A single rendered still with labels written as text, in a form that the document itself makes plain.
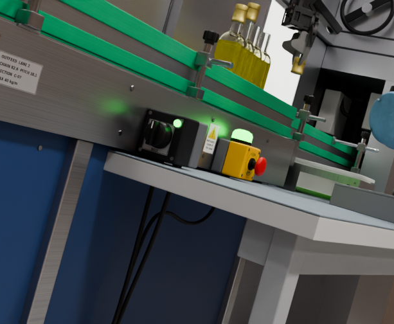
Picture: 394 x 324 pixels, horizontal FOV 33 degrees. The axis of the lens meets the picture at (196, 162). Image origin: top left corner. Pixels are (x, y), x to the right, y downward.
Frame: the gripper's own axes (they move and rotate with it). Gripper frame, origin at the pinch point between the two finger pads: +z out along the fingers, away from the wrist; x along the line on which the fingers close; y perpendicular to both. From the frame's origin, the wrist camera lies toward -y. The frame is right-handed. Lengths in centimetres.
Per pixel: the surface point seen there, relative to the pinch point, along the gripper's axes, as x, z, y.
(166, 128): 70, 28, 50
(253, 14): 14.5, -5.3, 21.9
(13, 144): 82, 36, 73
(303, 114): 12.3, 15.1, 0.2
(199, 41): 4.8, 4.0, 31.1
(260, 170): 50, 31, 23
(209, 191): 84, 35, 44
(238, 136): 46, 26, 29
